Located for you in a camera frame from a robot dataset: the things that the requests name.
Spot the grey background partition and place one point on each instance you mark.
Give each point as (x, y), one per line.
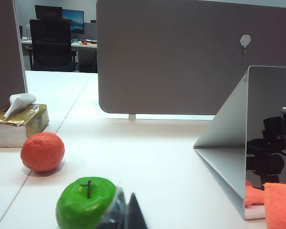
(90, 31)

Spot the black glossy standing panel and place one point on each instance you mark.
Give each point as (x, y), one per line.
(264, 95)

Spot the white office desk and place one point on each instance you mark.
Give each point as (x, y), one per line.
(85, 46)

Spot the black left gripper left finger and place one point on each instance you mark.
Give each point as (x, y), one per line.
(114, 214)

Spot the gold tissue pack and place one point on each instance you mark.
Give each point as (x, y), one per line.
(14, 133)

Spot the orange microfibre cloth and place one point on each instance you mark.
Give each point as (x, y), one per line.
(281, 205)

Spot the white divider support foot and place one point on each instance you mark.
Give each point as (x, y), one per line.
(132, 117)

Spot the white paper tissue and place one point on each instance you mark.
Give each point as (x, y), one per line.
(21, 99)

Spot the large grey desk divider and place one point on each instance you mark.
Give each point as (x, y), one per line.
(169, 59)

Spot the orange toy fruit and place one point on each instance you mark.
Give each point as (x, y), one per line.
(43, 152)

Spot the black office chair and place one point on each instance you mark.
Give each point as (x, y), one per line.
(50, 45)

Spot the white dart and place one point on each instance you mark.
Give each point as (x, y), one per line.
(245, 40)

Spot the grey side desk divider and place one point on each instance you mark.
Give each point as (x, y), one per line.
(4, 47)

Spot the green toy apple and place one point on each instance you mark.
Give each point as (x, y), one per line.
(81, 207)

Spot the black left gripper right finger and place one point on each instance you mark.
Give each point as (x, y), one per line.
(135, 214)

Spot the dark computer monitor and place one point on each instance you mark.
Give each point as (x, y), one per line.
(47, 12)

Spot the monitor with blue screen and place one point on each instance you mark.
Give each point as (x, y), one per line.
(76, 21)

